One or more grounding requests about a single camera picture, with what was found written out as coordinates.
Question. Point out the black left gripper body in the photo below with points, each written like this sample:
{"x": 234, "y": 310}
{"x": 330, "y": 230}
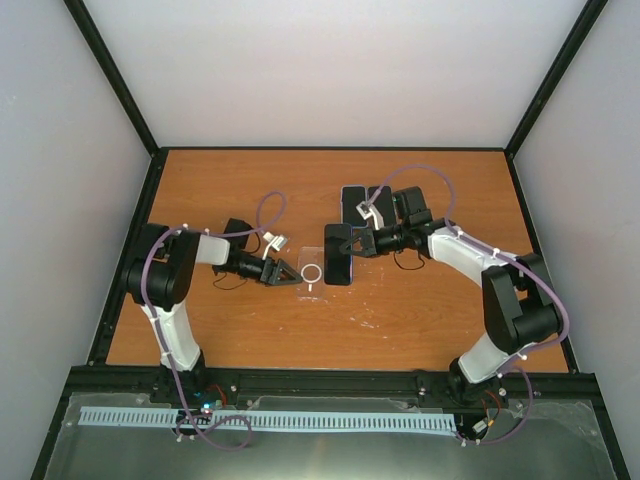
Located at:
{"x": 266, "y": 266}

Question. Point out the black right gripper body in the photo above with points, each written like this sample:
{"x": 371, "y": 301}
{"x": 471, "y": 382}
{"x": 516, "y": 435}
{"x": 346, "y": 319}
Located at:
{"x": 386, "y": 245}

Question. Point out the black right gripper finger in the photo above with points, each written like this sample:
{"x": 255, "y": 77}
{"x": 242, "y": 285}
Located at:
{"x": 349, "y": 250}
{"x": 359, "y": 240}

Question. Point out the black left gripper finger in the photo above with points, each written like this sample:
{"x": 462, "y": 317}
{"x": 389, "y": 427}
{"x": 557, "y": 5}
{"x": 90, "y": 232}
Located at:
{"x": 284, "y": 270}
{"x": 284, "y": 279}

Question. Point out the clear case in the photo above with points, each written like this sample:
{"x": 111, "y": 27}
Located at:
{"x": 310, "y": 265}
{"x": 395, "y": 220}

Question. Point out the dark teal phone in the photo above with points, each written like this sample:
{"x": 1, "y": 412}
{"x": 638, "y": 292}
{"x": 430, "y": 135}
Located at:
{"x": 382, "y": 197}

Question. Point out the blue phone black screen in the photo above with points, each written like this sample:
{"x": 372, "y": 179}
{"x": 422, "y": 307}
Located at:
{"x": 352, "y": 205}

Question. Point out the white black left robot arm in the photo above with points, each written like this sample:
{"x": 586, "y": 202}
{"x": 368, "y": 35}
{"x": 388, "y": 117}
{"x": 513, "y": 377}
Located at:
{"x": 159, "y": 270}

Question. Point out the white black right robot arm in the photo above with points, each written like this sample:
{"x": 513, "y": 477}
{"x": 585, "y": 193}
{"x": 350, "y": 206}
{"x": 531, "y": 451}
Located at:
{"x": 521, "y": 310}

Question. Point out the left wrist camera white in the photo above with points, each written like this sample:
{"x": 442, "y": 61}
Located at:
{"x": 273, "y": 243}

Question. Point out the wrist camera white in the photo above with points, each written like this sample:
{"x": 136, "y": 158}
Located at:
{"x": 371, "y": 215}
{"x": 273, "y": 243}

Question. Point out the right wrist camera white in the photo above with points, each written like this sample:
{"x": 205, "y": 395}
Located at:
{"x": 371, "y": 215}

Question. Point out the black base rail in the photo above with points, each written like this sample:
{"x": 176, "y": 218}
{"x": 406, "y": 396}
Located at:
{"x": 425, "y": 389}

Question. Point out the black aluminium frame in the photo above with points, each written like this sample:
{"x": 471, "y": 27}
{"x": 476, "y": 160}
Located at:
{"x": 78, "y": 10}

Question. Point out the light blue cable duct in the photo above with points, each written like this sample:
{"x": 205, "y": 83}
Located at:
{"x": 273, "y": 421}

